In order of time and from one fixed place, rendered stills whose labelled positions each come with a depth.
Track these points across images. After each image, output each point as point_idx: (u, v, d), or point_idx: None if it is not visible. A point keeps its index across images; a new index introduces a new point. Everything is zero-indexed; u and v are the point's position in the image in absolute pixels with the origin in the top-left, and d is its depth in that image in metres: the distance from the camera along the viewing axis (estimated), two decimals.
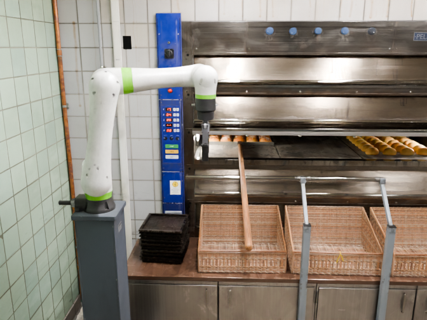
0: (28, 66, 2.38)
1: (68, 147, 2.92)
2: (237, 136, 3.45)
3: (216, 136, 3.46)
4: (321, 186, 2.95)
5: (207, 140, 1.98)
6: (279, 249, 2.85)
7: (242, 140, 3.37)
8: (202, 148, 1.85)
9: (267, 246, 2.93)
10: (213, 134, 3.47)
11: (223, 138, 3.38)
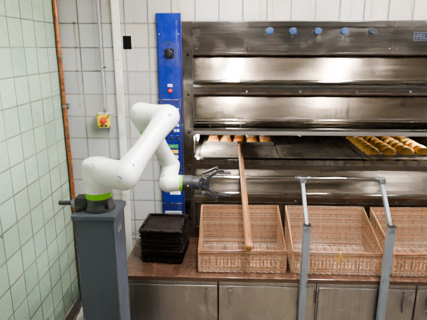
0: (28, 66, 2.38)
1: (68, 147, 2.92)
2: (237, 136, 3.45)
3: (216, 136, 3.46)
4: (321, 186, 2.95)
5: (220, 171, 2.37)
6: (279, 249, 2.85)
7: (242, 140, 3.37)
8: (220, 195, 2.43)
9: (267, 246, 2.93)
10: (213, 134, 3.47)
11: (223, 138, 3.38)
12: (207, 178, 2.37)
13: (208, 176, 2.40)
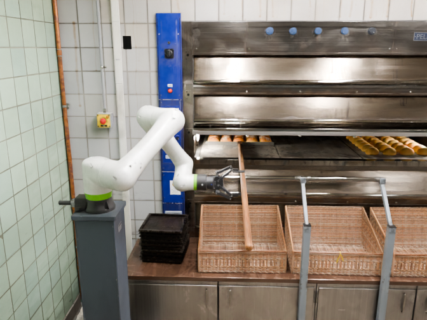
0: (28, 66, 2.38)
1: (68, 147, 2.92)
2: (237, 136, 3.45)
3: (216, 136, 3.46)
4: (321, 186, 2.95)
5: (234, 171, 2.37)
6: (279, 249, 2.85)
7: (242, 140, 3.37)
8: (234, 193, 2.42)
9: (267, 246, 2.93)
10: (213, 134, 3.47)
11: (223, 138, 3.38)
12: (221, 177, 2.37)
13: (222, 174, 2.40)
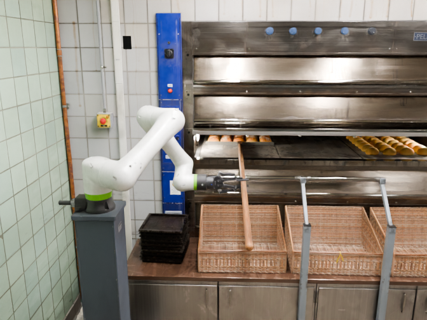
0: (28, 66, 2.38)
1: (68, 147, 2.92)
2: (237, 136, 3.45)
3: (216, 136, 3.46)
4: (321, 186, 2.95)
5: (237, 179, 2.38)
6: (279, 249, 2.85)
7: (242, 140, 3.37)
8: (238, 185, 2.41)
9: (267, 246, 2.93)
10: (213, 134, 3.47)
11: (223, 138, 3.38)
12: (223, 180, 2.37)
13: (224, 178, 2.40)
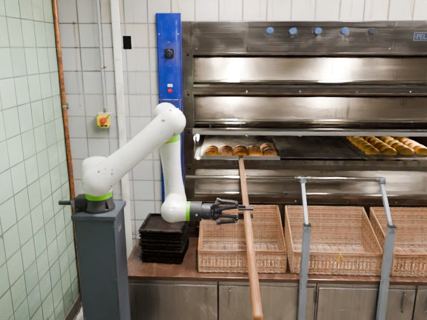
0: (28, 66, 2.38)
1: (68, 147, 2.92)
2: (237, 148, 3.01)
3: (214, 148, 3.02)
4: (321, 186, 2.95)
5: (240, 207, 1.94)
6: (279, 249, 2.85)
7: (243, 154, 2.93)
8: (241, 215, 1.97)
9: (267, 246, 2.93)
10: (211, 147, 3.04)
11: (222, 152, 2.94)
12: (222, 208, 1.94)
13: (223, 206, 1.96)
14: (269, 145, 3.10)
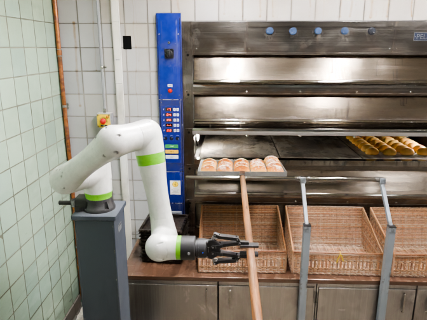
0: (28, 66, 2.38)
1: (68, 147, 2.92)
2: (238, 163, 2.66)
3: (211, 163, 2.67)
4: (321, 186, 2.95)
5: (242, 244, 1.59)
6: (279, 249, 2.85)
7: (245, 169, 2.58)
8: (243, 253, 1.62)
9: (267, 246, 2.93)
10: (208, 161, 2.69)
11: (221, 167, 2.59)
12: (220, 245, 1.59)
13: (222, 241, 1.61)
14: (274, 159, 2.74)
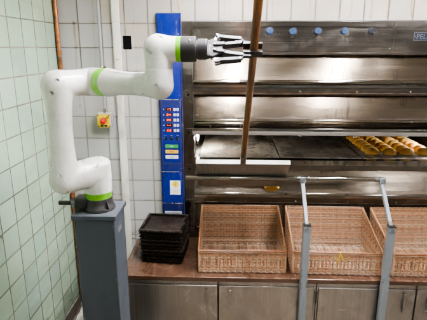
0: (28, 66, 2.38)
1: None
2: None
3: None
4: (321, 186, 2.95)
5: (245, 43, 1.53)
6: (279, 249, 2.85)
7: None
8: (246, 56, 1.53)
9: (267, 246, 2.93)
10: None
11: None
12: (222, 41, 1.52)
13: (224, 46, 1.55)
14: None
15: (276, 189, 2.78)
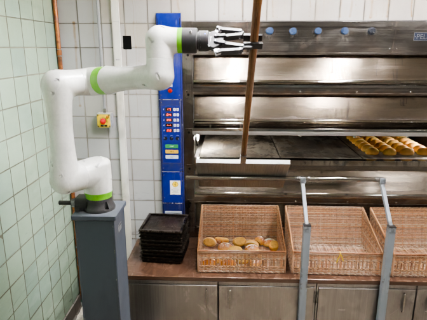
0: (28, 66, 2.38)
1: None
2: None
3: None
4: (321, 186, 2.95)
5: (246, 35, 1.55)
6: (279, 249, 2.84)
7: (239, 247, 2.82)
8: (246, 48, 1.55)
9: (267, 246, 2.93)
10: None
11: None
12: (223, 33, 1.54)
13: (225, 38, 1.57)
14: None
15: None
